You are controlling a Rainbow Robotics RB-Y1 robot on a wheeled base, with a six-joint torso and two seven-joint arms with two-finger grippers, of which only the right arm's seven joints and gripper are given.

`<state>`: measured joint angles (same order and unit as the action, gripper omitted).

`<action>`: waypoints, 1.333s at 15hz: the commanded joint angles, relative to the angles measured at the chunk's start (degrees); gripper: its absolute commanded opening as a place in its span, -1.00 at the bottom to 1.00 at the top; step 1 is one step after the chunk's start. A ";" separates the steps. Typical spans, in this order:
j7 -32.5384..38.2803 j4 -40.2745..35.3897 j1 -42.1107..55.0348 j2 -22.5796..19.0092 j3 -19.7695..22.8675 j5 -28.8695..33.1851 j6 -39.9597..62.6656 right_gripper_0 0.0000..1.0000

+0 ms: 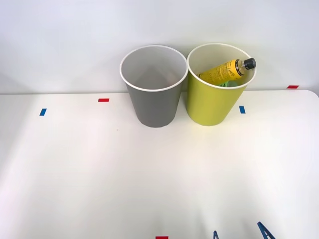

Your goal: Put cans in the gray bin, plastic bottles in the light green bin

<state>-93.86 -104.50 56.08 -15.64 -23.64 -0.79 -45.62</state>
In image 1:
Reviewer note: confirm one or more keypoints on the grey plastic waste bin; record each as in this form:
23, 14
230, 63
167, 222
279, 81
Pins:
154, 109

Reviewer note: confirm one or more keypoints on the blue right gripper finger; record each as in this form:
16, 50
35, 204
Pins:
215, 236
266, 231

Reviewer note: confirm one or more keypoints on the yellow-green plastic waste bin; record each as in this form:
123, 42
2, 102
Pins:
211, 104

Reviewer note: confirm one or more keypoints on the green plastic bottle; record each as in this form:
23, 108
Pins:
228, 84

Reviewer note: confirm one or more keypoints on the yellow label bottle black cap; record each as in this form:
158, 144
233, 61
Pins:
224, 71

